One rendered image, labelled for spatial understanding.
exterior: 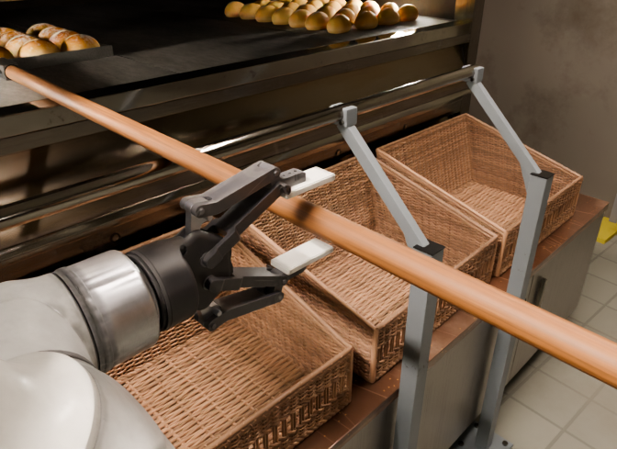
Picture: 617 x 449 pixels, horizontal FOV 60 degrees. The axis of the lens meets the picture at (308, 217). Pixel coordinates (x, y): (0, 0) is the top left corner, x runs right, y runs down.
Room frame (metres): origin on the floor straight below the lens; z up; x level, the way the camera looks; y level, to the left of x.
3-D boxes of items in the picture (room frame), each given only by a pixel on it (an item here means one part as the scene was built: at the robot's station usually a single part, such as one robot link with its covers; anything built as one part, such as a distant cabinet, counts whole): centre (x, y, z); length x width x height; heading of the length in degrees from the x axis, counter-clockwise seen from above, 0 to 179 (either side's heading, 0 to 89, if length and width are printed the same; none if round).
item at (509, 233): (1.65, -0.57, 0.72); 0.56 x 0.49 x 0.28; 135
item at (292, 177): (0.49, 0.03, 1.25); 0.05 x 0.01 x 0.03; 134
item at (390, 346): (1.24, -0.16, 0.72); 0.56 x 0.49 x 0.28; 136
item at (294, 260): (0.51, 0.01, 1.14); 0.07 x 0.03 x 0.01; 134
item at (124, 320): (0.36, 0.16, 1.19); 0.09 x 0.06 x 0.09; 44
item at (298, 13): (2.13, -0.05, 1.21); 0.61 x 0.48 x 0.06; 45
